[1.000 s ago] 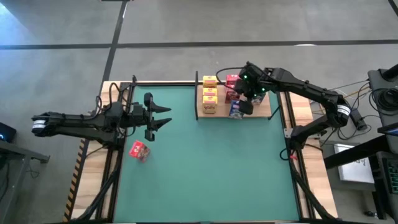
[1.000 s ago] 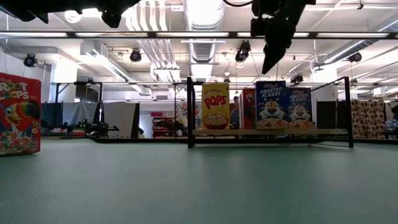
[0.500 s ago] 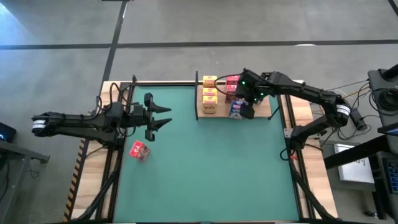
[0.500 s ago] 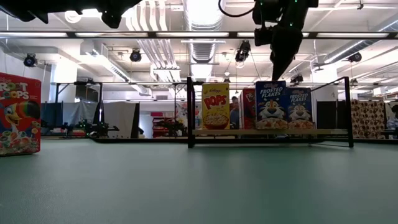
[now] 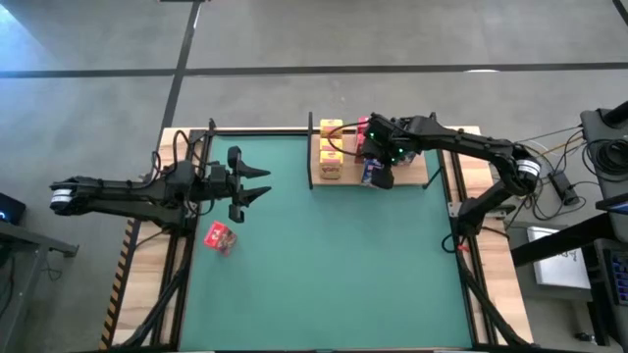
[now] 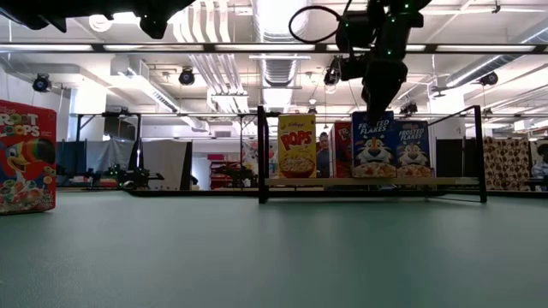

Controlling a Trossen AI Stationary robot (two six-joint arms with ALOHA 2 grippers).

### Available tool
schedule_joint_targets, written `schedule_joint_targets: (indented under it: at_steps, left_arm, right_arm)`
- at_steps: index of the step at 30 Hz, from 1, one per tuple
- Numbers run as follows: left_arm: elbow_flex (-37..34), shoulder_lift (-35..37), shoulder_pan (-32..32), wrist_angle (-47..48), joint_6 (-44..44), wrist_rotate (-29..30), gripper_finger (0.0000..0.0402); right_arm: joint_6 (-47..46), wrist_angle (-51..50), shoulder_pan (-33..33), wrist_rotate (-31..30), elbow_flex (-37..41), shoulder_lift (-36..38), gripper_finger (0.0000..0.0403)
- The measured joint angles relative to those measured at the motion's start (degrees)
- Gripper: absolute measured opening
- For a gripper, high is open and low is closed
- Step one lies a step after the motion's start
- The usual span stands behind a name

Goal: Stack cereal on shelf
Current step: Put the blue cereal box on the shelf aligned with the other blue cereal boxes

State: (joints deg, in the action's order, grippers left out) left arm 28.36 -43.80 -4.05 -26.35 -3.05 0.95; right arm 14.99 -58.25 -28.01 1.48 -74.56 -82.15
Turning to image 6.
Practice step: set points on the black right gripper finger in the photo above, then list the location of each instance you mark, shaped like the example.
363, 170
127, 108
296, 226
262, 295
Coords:
379, 104

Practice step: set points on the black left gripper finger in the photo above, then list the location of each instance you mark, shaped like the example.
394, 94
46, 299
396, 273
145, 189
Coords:
156, 17

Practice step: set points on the blue Frosted Flakes cereal box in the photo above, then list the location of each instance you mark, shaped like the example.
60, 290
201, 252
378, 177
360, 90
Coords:
413, 154
372, 154

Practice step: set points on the red Froot Loops cereal box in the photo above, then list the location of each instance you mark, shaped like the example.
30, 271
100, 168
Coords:
25, 162
342, 158

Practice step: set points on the yellow Corn Pops cereal box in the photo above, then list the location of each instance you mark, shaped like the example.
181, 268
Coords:
297, 158

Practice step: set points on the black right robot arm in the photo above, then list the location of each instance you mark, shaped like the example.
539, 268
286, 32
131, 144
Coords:
394, 30

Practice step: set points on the black ceiling fixture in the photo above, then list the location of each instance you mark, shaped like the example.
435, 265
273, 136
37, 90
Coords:
409, 109

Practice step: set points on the black ceiling spotlight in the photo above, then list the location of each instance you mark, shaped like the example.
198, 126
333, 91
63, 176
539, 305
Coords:
42, 83
489, 79
186, 77

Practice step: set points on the person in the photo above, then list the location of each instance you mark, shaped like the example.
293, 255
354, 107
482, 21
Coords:
323, 158
540, 167

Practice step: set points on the black partition panel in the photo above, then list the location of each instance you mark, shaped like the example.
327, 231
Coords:
449, 158

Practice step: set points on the brown patterned curtain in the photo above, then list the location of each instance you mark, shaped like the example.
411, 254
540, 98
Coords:
501, 162

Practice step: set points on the white partition board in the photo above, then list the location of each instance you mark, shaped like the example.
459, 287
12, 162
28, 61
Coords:
167, 164

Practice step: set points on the blue grey partition cloth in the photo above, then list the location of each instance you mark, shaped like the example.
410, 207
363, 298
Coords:
98, 156

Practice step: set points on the red storage shelves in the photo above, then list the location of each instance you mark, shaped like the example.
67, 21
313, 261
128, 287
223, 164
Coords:
222, 160

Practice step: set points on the black background equipment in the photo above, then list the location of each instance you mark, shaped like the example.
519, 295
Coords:
143, 177

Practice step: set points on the black overhead frame beam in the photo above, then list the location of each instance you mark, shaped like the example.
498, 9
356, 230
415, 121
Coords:
128, 48

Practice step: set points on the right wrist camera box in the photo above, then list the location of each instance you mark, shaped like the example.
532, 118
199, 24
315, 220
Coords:
331, 77

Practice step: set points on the wooden shelf with black frame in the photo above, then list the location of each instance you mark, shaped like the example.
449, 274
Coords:
364, 181

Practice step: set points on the ribbed silver ventilation duct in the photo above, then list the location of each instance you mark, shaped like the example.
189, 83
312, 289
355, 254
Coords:
280, 72

